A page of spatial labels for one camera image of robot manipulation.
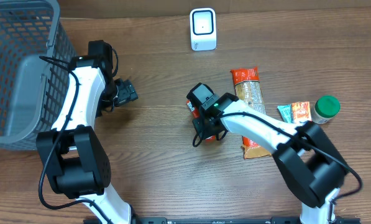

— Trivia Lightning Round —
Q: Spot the small orange box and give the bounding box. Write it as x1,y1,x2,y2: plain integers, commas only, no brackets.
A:
291,101,311,124

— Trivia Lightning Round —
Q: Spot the teal wet wipes pack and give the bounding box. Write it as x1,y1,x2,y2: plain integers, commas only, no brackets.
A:
277,105,293,123

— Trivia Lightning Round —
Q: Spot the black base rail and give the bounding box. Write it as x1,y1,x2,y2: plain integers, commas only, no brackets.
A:
83,217,361,224

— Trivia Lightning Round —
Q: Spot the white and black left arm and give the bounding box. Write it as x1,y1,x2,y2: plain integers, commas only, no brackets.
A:
36,40,140,223

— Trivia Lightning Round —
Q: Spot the green lid jar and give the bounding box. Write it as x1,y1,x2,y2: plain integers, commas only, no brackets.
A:
311,95,341,124

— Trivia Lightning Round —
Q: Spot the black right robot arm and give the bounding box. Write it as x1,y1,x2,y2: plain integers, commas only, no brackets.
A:
186,83,349,223

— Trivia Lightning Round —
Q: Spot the grey plastic mesh basket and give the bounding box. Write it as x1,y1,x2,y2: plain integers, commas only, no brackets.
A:
0,0,76,151

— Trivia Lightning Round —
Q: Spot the white barcode scanner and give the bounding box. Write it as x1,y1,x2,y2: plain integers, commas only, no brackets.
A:
190,7,217,51

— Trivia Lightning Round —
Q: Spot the red snack packet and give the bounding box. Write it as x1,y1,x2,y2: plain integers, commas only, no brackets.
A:
186,100,216,141

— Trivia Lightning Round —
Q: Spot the orange brown snack bag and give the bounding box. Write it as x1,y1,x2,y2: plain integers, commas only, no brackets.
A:
231,67,271,159

